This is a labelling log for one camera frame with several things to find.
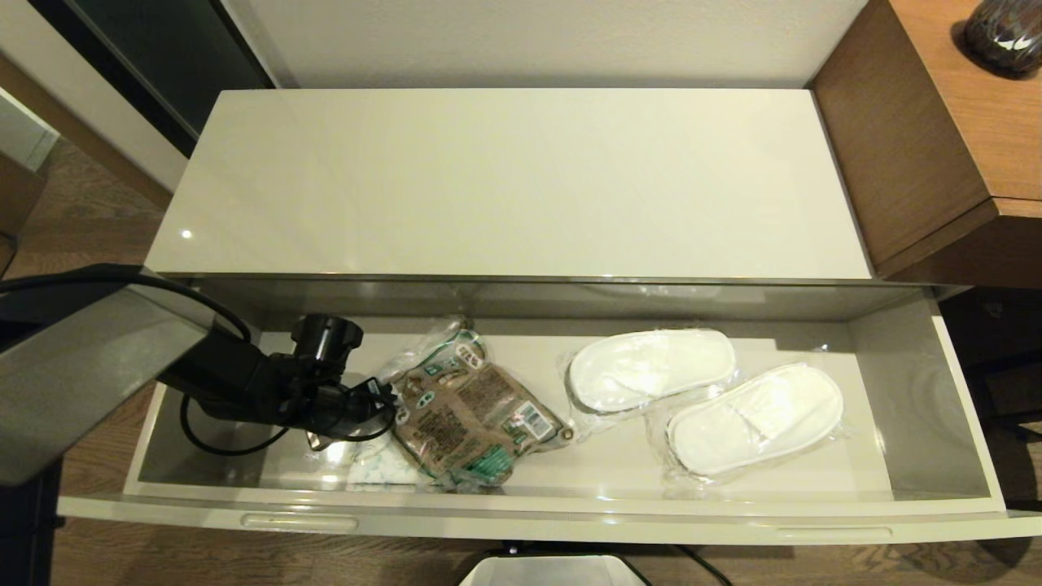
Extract white blue-patterned tissue packet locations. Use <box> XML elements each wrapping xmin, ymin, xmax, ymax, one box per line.
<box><xmin>346</xmin><ymin>444</ymin><xmax>422</xmax><ymax>493</ymax></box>

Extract brown printed snack packet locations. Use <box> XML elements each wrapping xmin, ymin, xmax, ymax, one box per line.
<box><xmin>379</xmin><ymin>316</ymin><xmax>576</xmax><ymax>495</ymax></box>

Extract wide cream cabinet drawer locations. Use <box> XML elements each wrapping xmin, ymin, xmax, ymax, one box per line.
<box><xmin>57</xmin><ymin>277</ymin><xmax>1042</xmax><ymax>546</ymax></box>

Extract bagged white slippers showing straps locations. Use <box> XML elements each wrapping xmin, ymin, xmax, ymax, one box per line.
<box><xmin>661</xmin><ymin>362</ymin><xmax>847</xmax><ymax>483</ymax></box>

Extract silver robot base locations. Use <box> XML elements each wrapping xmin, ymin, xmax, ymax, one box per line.
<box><xmin>458</xmin><ymin>555</ymin><xmax>652</xmax><ymax>586</ymax></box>

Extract glossy cream drawer cabinet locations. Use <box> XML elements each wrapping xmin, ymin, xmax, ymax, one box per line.
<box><xmin>143</xmin><ymin>87</ymin><xmax>970</xmax><ymax>322</ymax></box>

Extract bagged white slippers showing soles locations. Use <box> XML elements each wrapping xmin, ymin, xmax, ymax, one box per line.
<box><xmin>560</xmin><ymin>327</ymin><xmax>739</xmax><ymax>418</ymax></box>

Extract brown wooden furniture piece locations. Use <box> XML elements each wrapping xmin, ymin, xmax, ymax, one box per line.
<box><xmin>0</xmin><ymin>151</ymin><xmax>43</xmax><ymax>238</ymax></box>

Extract dark glass door panel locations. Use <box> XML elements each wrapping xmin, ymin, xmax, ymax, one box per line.
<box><xmin>28</xmin><ymin>0</ymin><xmax>275</xmax><ymax>158</ymax></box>

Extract white furniture corner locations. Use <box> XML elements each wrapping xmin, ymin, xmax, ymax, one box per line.
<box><xmin>0</xmin><ymin>85</ymin><xmax>59</xmax><ymax>172</ymax></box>

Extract brown wooden desk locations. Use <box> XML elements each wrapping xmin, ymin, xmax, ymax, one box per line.
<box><xmin>810</xmin><ymin>0</ymin><xmax>1042</xmax><ymax>287</ymax></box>

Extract dark glass vase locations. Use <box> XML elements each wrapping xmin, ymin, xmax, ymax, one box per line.
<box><xmin>963</xmin><ymin>0</ymin><xmax>1042</xmax><ymax>79</ymax></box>

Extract black power cable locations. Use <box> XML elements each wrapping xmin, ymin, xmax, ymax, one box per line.
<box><xmin>502</xmin><ymin>542</ymin><xmax>733</xmax><ymax>586</ymax></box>

